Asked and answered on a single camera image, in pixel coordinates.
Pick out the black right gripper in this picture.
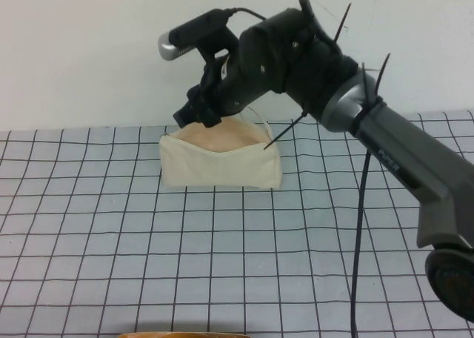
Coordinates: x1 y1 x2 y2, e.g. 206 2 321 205
172 54 245 128

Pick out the cream fabric pencil case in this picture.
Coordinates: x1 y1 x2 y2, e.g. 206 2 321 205
158 107 283 189

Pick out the blue grid tablecloth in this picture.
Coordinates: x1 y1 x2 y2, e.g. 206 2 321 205
0 109 474 338

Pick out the brown wooden object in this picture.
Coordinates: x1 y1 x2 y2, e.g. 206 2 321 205
118 331 253 338

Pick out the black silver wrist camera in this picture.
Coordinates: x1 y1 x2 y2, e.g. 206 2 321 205
157 7 240 63

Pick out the black cable tie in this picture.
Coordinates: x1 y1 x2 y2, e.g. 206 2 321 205
334 3 353 43
373 53 392 96
262 110 310 152

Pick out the black camera cable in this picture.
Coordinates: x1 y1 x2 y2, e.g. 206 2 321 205
225 6 374 338

